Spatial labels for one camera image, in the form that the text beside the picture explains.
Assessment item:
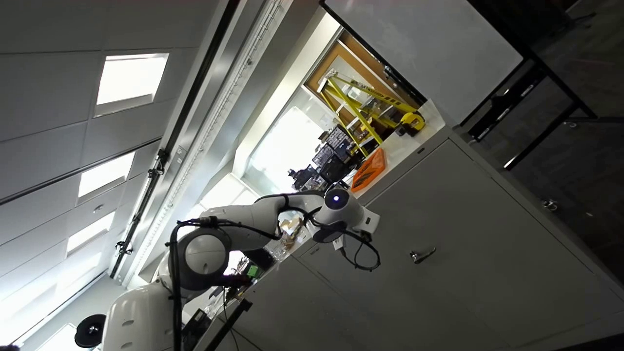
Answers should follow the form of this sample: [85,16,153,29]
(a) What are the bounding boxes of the white cabinet door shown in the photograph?
[300,140,621,351]
[233,259,411,351]

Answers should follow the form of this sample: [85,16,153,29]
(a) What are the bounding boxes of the metal cabinet door handle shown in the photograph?
[409,246,436,265]

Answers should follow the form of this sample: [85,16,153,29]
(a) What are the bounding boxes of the white upper cabinet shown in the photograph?
[325,0,522,125]

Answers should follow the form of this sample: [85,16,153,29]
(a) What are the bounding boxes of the white counter top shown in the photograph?
[257,101,444,281]

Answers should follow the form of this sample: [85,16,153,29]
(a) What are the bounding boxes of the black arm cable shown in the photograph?
[165,191,381,351]

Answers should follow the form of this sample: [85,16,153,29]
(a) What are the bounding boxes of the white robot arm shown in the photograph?
[101,187,380,351]

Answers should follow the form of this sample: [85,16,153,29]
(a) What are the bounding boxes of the orange tray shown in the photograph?
[350,148,385,193]

